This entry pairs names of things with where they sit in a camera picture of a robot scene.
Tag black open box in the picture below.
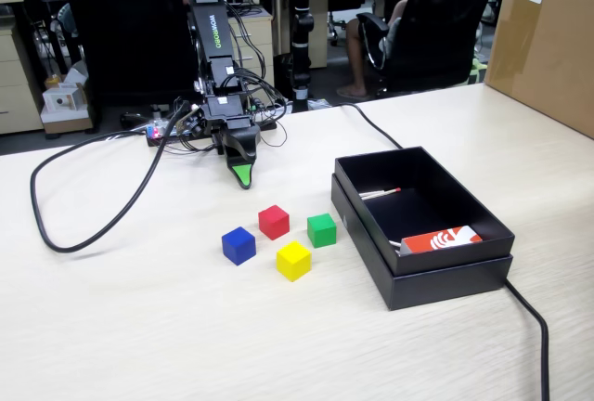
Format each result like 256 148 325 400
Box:
329 173 514 312

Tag blue wooden cube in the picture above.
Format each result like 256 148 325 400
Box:
221 226 257 266

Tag yellow wooden cube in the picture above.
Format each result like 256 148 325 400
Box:
276 240 313 283

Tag thick black camera cable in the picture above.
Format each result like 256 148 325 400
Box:
29 102 194 253

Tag thin black pole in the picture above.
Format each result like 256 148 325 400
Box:
267 0 280 57

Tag red-headed matchstick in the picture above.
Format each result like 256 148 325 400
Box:
359 187 403 199

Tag black mesh office chair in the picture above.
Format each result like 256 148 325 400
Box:
58 0 200 110

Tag green black checkered mat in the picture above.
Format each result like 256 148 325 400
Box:
465 57 489 87

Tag black segmented pole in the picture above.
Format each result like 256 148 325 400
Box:
289 0 317 112

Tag black cardboard box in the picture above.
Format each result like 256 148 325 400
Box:
333 144 516 277

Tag thin black wire bundle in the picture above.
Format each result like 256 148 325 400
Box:
222 1 292 152

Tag black office chair with armrest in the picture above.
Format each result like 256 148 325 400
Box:
355 0 503 96

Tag orange white card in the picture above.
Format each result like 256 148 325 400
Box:
399 225 484 257

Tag seated person with bare legs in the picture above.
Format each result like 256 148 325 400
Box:
336 0 410 100

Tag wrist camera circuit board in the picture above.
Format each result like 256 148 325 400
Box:
173 102 206 136

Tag open white cardboard box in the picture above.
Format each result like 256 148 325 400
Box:
39 81 93 136

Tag controller board with red LED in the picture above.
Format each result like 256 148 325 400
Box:
145 117 205 149

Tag green wooden cube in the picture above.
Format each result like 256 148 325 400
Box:
306 213 338 249

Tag large brown cardboard box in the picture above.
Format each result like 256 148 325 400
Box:
484 0 594 140

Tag red wooden cube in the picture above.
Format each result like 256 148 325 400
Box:
257 204 291 241

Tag thick black table cable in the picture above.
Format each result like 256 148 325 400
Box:
336 102 551 401

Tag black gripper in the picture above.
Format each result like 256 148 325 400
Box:
203 111 262 190

